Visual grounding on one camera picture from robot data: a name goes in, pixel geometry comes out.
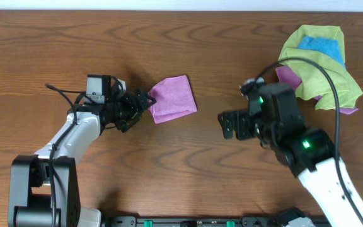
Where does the purple microfibre cloth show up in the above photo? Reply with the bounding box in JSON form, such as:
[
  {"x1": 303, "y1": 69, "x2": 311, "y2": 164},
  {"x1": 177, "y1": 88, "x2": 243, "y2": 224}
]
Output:
[{"x1": 148, "y1": 75, "x2": 198, "y2": 124}]

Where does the green microfibre cloth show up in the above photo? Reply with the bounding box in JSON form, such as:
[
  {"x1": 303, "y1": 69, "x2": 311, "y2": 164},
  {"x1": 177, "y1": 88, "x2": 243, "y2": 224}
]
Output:
[{"x1": 277, "y1": 25, "x2": 363, "y2": 110}]

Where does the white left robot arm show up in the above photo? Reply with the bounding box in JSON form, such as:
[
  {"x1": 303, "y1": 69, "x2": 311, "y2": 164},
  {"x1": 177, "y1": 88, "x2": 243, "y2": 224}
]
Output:
[{"x1": 8, "y1": 89, "x2": 156, "y2": 227}]

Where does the blue microfibre cloth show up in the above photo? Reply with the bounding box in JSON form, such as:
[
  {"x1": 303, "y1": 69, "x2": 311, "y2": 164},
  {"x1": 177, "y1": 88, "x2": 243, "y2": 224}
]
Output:
[{"x1": 297, "y1": 36, "x2": 345, "y2": 67}]

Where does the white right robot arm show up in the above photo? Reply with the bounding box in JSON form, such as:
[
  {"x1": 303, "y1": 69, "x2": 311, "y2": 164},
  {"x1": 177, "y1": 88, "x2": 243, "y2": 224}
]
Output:
[{"x1": 218, "y1": 109, "x2": 363, "y2": 226}]

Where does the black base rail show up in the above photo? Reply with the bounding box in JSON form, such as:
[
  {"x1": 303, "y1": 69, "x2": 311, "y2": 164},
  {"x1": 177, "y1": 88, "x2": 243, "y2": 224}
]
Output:
[{"x1": 101, "y1": 207, "x2": 331, "y2": 227}]

